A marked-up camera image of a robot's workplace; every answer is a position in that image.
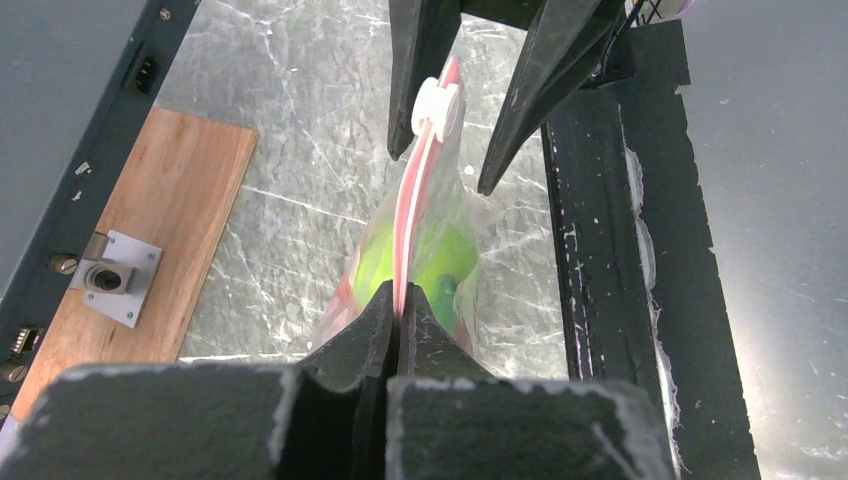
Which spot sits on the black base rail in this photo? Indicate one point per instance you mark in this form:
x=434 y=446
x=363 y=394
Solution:
x=640 y=294

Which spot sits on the grey metal bracket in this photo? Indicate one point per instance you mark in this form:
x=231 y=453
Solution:
x=115 y=275

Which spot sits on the green lime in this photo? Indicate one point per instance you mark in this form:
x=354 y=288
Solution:
x=447 y=262

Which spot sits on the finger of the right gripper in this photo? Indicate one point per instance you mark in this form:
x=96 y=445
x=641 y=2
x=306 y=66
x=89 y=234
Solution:
x=422 y=35
x=565 y=43

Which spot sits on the wooden board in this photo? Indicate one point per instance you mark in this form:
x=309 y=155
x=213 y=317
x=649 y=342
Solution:
x=164 y=220

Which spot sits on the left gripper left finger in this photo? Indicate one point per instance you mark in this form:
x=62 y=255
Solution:
x=322 y=418

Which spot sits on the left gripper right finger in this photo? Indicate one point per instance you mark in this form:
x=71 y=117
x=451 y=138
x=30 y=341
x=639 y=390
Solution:
x=456 y=426

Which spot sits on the clear zip top bag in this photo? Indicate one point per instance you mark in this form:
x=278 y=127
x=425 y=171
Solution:
x=428 y=197

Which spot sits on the dark grey rack box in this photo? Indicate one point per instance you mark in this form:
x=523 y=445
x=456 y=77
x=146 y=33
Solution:
x=78 y=80

